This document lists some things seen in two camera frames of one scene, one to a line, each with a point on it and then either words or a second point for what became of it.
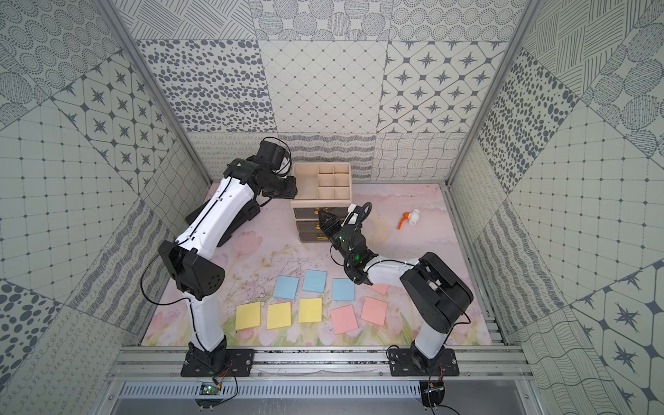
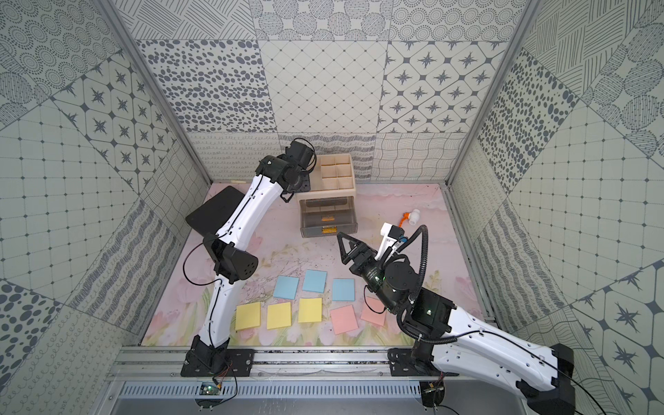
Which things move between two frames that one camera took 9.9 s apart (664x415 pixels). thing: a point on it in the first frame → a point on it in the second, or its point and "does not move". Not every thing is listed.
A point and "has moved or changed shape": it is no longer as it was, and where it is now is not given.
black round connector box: (431, 392) does not move
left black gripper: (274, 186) → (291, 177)
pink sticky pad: (343, 319) does not move
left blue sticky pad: (285, 287) does not move
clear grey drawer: (313, 213) has moved or changed shape
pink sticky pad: (373, 310) does not move
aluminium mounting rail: (322, 364) does not move
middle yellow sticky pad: (278, 316) does not move
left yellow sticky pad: (248, 316) does not move
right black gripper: (326, 225) → (359, 267)
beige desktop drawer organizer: (319, 187) has moved or changed shape
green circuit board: (209, 388) does not move
